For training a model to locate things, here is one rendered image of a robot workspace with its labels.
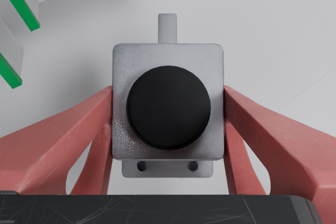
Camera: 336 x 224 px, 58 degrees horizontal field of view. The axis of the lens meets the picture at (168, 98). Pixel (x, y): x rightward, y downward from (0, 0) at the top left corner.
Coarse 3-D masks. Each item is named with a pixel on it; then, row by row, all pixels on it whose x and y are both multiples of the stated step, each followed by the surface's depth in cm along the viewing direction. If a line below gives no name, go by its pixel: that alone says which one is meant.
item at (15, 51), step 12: (0, 24) 18; (0, 36) 17; (12, 36) 19; (0, 48) 16; (12, 48) 18; (0, 60) 16; (12, 60) 17; (0, 72) 16; (12, 72) 16; (12, 84) 17
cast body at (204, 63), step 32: (160, 32) 16; (128, 64) 12; (160, 64) 12; (192, 64) 12; (128, 96) 11; (160, 96) 11; (192, 96) 11; (128, 128) 11; (160, 128) 10; (192, 128) 10; (128, 160) 14; (160, 160) 14; (192, 160) 14
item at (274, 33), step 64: (0, 0) 34; (64, 0) 34; (128, 0) 34; (192, 0) 34; (256, 0) 34; (320, 0) 34; (64, 64) 33; (256, 64) 33; (320, 64) 33; (0, 128) 32; (128, 192) 32
